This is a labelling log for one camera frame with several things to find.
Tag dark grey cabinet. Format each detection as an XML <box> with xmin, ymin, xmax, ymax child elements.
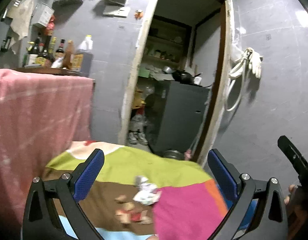
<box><xmin>145</xmin><ymin>81</ymin><xmax>210</xmax><ymax>155</ymax></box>

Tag green box on shelf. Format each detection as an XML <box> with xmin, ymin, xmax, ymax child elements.
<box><xmin>138</xmin><ymin>68</ymin><xmax>151</xmax><ymax>78</ymax></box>

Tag dark soy sauce bottle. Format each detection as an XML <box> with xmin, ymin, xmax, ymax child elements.
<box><xmin>51</xmin><ymin>39</ymin><xmax>65</xmax><ymax>68</ymax></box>

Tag pink hanging cloth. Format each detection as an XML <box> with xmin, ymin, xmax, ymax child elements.
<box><xmin>0</xmin><ymin>69</ymin><xmax>93</xmax><ymax>230</ymax></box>

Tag wooden door frame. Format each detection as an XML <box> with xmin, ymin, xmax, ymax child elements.
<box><xmin>118</xmin><ymin>0</ymin><xmax>234</xmax><ymax>166</ymax></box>

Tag small steel pot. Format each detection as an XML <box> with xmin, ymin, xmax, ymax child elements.
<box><xmin>163</xmin><ymin>150</ymin><xmax>185</xmax><ymax>160</ymax></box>

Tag grey wall box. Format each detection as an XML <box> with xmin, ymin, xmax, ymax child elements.
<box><xmin>31</xmin><ymin>3</ymin><xmax>54</xmax><ymax>28</ymax></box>

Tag black wok on cabinet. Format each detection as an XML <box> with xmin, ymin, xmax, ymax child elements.
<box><xmin>172</xmin><ymin>70</ymin><xmax>202</xmax><ymax>85</ymax></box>

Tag white rubber gloves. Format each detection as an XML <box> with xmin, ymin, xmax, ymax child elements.
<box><xmin>247</xmin><ymin>47</ymin><xmax>262</xmax><ymax>79</ymax></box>

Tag orange peel scraps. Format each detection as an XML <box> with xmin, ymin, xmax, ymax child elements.
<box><xmin>114</xmin><ymin>195</ymin><xmax>153</xmax><ymax>225</ymax></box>

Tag beige hanging rag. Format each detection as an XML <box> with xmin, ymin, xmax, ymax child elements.
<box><xmin>7</xmin><ymin>0</ymin><xmax>34</xmax><ymax>54</ymax></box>

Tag white hose loop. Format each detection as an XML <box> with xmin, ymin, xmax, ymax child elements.
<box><xmin>224</xmin><ymin>48</ymin><xmax>252</xmax><ymax>113</ymax></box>

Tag multicolour patchwork tablecloth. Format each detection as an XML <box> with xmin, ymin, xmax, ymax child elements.
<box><xmin>43</xmin><ymin>141</ymin><xmax>228</xmax><ymax>239</ymax></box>

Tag person's right hand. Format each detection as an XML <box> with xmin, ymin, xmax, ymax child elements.
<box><xmin>284</xmin><ymin>184</ymin><xmax>308</xmax><ymax>239</ymax></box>

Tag blue plastic bucket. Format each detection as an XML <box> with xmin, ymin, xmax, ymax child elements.
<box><xmin>217</xmin><ymin>178</ymin><xmax>256</xmax><ymax>239</ymax></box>

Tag white green wrapper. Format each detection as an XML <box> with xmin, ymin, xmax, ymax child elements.
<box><xmin>133</xmin><ymin>176</ymin><xmax>162</xmax><ymax>206</ymax></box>

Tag brown sauce bottle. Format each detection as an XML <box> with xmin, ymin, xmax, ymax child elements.
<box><xmin>62</xmin><ymin>40</ymin><xmax>75</xmax><ymax>69</ymax></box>

